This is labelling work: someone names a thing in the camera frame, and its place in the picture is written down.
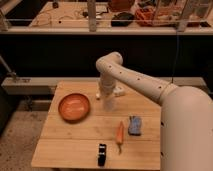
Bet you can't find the orange toy carrot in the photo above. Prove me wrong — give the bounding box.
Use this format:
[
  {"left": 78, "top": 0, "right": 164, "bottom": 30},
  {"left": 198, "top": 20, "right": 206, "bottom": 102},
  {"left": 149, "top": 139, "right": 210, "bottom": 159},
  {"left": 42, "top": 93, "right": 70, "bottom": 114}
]
[{"left": 116, "top": 121, "right": 124, "bottom": 154}]

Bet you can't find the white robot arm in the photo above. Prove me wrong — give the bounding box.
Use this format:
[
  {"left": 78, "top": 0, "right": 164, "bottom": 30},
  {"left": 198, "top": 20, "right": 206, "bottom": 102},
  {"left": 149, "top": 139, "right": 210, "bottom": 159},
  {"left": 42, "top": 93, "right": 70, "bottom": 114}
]
[{"left": 96, "top": 52, "right": 213, "bottom": 171}]

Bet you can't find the orange bowl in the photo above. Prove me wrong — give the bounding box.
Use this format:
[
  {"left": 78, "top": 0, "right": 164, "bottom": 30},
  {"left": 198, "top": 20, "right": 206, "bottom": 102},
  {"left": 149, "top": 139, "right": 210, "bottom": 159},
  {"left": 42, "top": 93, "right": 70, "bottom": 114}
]
[{"left": 58, "top": 93, "right": 90, "bottom": 121}]

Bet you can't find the blue sponge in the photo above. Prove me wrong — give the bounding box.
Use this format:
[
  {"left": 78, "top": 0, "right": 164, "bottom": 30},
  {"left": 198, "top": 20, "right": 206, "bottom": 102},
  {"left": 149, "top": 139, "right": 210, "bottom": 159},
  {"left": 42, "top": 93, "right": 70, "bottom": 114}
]
[{"left": 128, "top": 116, "right": 142, "bottom": 136}]

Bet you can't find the metal clamp bracket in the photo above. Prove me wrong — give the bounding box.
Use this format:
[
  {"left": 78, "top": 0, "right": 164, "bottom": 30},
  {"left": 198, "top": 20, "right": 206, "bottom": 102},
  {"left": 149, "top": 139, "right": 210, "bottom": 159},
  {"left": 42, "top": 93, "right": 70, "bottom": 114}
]
[{"left": 0, "top": 54, "right": 31, "bottom": 84}]

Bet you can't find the black bag on bench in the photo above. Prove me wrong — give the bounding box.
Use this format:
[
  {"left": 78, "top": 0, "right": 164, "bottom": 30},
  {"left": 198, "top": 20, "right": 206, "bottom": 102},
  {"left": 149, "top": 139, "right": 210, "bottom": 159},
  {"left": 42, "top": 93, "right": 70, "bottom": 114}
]
[{"left": 111, "top": 12, "right": 134, "bottom": 27}]

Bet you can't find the black binder clip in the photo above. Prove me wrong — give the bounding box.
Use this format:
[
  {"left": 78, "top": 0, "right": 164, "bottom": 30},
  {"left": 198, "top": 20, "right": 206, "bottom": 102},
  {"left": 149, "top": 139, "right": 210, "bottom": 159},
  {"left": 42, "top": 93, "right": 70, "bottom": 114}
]
[{"left": 98, "top": 144, "right": 107, "bottom": 166}]

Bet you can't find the white eraser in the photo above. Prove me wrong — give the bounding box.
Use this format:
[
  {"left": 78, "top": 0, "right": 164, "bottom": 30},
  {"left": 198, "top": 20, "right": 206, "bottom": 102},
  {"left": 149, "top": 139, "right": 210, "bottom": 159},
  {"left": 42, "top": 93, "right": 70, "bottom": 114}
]
[{"left": 96, "top": 86, "right": 125, "bottom": 100}]

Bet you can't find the orange tool case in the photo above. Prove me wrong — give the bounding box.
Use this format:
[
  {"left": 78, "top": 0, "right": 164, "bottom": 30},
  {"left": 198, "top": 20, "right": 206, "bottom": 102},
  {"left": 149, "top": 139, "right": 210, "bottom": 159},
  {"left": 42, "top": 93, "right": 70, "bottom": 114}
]
[{"left": 135, "top": 6, "right": 182, "bottom": 27}]

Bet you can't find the wooden workbench in background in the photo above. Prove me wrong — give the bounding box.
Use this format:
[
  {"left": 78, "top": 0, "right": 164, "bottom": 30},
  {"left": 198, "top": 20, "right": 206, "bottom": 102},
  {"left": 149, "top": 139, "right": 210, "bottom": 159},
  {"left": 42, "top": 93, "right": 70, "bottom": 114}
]
[{"left": 30, "top": 1, "right": 119, "bottom": 28}]

